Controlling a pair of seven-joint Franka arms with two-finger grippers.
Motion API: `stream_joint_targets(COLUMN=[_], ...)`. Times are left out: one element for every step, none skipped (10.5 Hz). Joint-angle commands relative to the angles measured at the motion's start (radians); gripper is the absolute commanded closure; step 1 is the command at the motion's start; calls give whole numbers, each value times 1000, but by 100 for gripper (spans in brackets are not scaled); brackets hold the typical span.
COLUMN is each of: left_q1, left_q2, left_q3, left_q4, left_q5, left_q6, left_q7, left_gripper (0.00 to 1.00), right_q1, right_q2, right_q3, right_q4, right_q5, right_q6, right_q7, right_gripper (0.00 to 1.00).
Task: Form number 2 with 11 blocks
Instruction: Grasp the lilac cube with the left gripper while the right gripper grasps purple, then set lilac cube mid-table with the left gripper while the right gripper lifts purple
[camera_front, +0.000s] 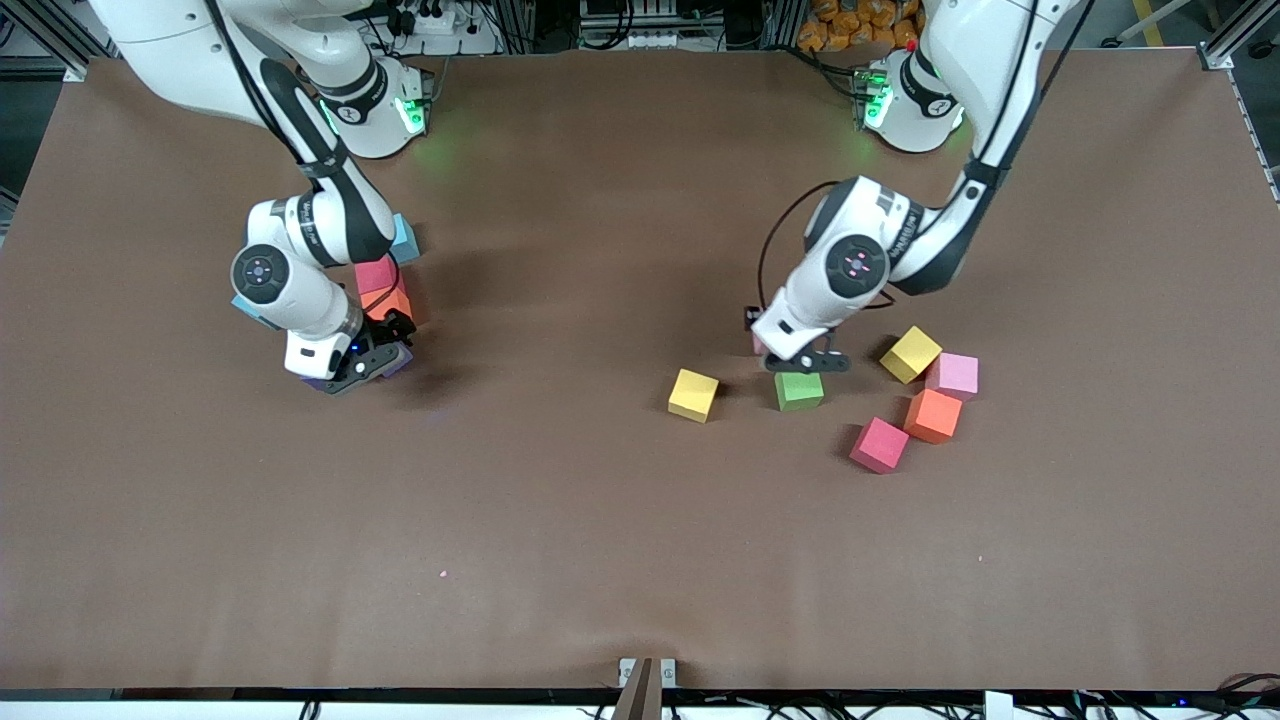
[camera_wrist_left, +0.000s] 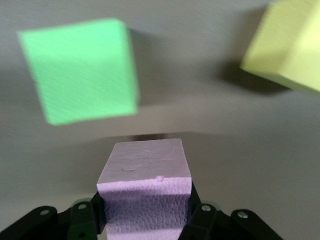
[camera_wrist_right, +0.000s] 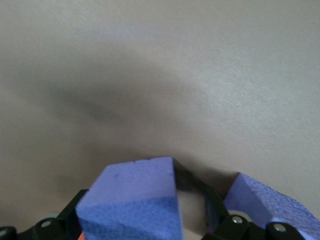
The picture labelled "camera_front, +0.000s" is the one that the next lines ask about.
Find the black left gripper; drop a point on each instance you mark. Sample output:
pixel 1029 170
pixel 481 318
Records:
pixel 752 320

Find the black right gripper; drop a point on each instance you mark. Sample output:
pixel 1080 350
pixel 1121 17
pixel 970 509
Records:
pixel 397 327

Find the green foam cube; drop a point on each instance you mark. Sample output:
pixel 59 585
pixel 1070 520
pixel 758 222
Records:
pixel 800 392

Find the purple foam cube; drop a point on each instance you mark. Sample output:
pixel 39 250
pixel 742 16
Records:
pixel 407 365
pixel 312 383

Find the orange foam cube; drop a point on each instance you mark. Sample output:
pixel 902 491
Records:
pixel 385 303
pixel 932 416

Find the red foam cube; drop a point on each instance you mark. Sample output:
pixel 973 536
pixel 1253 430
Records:
pixel 378 275
pixel 879 445

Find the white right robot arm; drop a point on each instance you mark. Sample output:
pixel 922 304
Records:
pixel 300 290

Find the yellow foam cube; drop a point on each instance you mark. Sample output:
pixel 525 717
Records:
pixel 910 354
pixel 693 395

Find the blue foam cube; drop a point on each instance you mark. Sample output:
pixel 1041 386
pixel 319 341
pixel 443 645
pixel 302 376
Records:
pixel 408 240
pixel 243 308

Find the pile of orange objects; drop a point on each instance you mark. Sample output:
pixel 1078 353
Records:
pixel 830 30

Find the white power strip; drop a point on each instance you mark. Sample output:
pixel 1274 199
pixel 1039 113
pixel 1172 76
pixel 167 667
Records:
pixel 437 22

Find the white electrical unit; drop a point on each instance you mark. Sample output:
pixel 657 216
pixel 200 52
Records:
pixel 650 40

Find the white tag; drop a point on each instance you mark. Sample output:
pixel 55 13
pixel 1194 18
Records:
pixel 998 705

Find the silver metal bracket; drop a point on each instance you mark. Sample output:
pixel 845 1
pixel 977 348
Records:
pixel 626 668

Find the aluminium frame rail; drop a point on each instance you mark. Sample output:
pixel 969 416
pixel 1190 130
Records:
pixel 60 45
pixel 1240 25

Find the slotted aluminium side rail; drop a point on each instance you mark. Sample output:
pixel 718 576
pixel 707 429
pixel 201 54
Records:
pixel 1258 140

